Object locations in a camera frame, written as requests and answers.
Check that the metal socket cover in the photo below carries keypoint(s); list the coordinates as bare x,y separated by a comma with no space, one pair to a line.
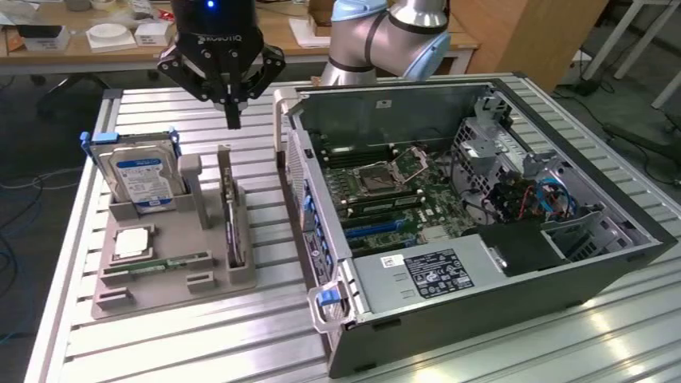
412,163

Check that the silver CPU chip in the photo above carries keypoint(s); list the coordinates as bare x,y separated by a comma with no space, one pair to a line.
132,243

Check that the blue case release latch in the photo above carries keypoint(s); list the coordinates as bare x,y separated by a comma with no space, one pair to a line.
326,298

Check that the black power connector bundle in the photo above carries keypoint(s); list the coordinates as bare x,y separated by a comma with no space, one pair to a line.
503,201

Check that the white box black lid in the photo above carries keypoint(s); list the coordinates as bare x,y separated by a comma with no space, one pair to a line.
43,38

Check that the black PC case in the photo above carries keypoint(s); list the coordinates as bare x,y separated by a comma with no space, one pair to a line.
479,319

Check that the black chair base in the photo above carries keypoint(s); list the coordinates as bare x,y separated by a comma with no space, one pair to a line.
642,139
59,91

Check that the white round object box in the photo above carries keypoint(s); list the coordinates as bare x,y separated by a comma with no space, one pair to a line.
108,38

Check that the perforated metal disk bay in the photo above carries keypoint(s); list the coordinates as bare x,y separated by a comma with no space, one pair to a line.
482,159

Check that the white paper stack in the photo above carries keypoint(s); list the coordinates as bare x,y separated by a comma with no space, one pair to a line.
311,34

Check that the black floor power adapter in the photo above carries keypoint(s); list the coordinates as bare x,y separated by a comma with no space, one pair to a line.
586,88

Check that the grey power supply unit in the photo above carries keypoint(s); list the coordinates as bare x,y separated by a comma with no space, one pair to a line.
383,287

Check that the long expansion slot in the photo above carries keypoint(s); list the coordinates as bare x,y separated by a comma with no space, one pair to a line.
375,227

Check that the black case lock slider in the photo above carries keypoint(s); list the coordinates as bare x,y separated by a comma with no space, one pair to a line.
307,153

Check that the wooden desk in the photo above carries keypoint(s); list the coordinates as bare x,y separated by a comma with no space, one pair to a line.
65,56

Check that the wooden cabinet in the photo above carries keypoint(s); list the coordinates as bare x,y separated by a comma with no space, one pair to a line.
532,40

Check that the white table frame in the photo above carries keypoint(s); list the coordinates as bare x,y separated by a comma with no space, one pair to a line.
615,40

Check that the CPU socket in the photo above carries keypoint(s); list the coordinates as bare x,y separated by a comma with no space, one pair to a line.
375,179

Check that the red packet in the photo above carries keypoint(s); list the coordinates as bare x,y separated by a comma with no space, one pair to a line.
167,16

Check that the small white labelled box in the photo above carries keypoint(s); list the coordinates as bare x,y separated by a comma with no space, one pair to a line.
151,36

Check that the open metal disk bay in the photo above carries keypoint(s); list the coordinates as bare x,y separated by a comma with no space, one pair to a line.
580,239

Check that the grey parts rack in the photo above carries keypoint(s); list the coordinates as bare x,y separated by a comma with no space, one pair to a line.
175,233

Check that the hard disk with blue carrier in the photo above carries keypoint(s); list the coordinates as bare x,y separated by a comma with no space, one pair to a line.
139,175

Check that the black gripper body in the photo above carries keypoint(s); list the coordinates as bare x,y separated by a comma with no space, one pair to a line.
218,36

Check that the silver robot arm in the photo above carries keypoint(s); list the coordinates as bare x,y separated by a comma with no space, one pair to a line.
351,40

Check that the grey cup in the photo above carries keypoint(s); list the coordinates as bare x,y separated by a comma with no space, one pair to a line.
78,5

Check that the blue expansion card retainer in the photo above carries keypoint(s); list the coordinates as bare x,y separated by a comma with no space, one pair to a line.
306,197

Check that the graphics card with metal bracket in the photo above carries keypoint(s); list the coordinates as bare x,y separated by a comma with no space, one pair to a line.
234,223

